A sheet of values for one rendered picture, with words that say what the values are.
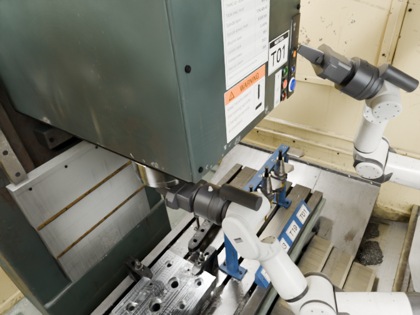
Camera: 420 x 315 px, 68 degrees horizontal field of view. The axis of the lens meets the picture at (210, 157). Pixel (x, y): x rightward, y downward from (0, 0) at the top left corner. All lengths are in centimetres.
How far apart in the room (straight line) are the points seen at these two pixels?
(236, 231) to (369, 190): 121
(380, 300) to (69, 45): 81
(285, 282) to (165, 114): 47
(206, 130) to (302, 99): 119
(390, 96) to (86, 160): 96
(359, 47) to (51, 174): 129
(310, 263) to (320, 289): 75
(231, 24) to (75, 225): 97
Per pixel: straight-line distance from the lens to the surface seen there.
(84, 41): 59
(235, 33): 56
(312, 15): 155
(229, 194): 70
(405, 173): 111
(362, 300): 82
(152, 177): 74
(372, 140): 101
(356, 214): 176
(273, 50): 71
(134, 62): 50
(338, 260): 162
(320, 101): 167
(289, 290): 78
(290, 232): 138
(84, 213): 129
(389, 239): 186
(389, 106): 87
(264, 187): 111
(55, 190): 117
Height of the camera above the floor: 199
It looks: 36 degrees down
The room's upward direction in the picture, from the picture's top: 6 degrees counter-clockwise
